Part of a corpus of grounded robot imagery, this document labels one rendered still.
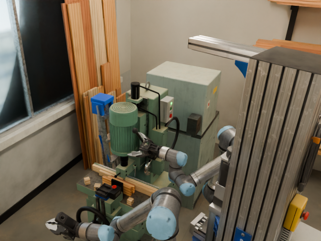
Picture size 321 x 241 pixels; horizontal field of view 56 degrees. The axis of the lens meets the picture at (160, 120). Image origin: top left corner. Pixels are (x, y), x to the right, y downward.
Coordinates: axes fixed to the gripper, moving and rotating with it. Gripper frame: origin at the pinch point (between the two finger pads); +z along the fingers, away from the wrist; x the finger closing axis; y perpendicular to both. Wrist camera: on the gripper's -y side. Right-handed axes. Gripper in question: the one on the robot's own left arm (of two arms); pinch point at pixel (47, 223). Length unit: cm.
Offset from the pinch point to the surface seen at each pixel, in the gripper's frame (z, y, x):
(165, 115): -31, 18, 93
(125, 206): -10, 46, 37
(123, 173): -6, 35, 54
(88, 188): 19, 40, 43
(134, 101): -18, -2, 84
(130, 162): -8, 36, 64
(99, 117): 55, 51, 125
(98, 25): 87, 12, 232
